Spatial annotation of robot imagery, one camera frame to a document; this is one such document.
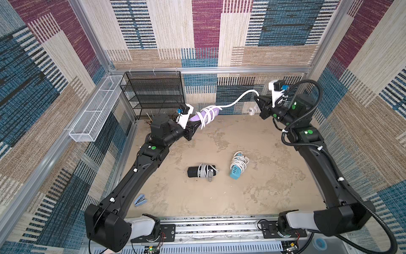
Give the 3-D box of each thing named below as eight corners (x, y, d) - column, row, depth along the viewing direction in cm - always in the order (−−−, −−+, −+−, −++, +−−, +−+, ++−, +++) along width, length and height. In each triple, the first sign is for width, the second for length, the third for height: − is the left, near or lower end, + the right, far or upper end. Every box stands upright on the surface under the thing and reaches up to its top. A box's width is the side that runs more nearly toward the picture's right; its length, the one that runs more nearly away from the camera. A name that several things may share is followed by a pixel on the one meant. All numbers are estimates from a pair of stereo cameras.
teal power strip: (230, 179, 91) (231, 175, 86) (229, 169, 95) (230, 164, 90) (240, 179, 91) (242, 175, 86) (239, 169, 95) (240, 164, 90)
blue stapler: (137, 207, 83) (135, 205, 81) (135, 199, 86) (133, 198, 83) (147, 202, 85) (145, 200, 82) (145, 195, 87) (144, 193, 85)
